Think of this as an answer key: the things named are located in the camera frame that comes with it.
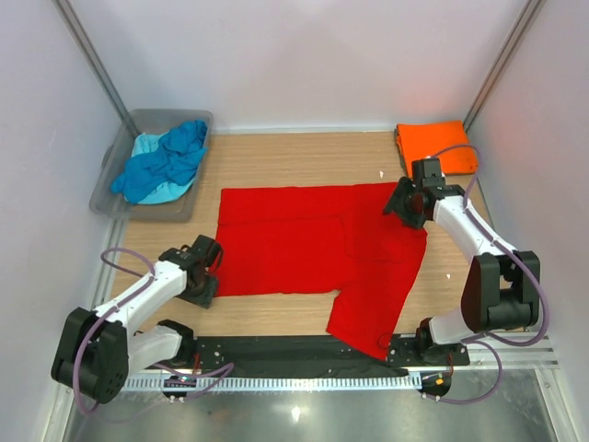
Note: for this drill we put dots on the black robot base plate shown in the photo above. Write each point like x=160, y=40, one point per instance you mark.
x=401, y=351

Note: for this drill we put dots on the folded orange t shirt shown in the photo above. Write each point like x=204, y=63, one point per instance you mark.
x=424, y=140

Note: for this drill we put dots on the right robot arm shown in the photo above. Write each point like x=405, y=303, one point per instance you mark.
x=501, y=291

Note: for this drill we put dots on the light blue t shirt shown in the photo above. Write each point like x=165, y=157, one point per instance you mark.
x=152, y=184

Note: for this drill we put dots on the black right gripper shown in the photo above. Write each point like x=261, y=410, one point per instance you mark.
x=396, y=205

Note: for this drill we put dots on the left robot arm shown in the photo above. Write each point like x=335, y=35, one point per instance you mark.
x=129, y=322

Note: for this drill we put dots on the red t shirt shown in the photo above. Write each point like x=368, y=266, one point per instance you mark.
x=314, y=240

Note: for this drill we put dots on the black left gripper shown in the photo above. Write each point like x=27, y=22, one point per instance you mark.
x=205, y=297

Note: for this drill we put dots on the white slotted cable duct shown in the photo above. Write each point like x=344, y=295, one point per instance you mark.
x=153, y=381

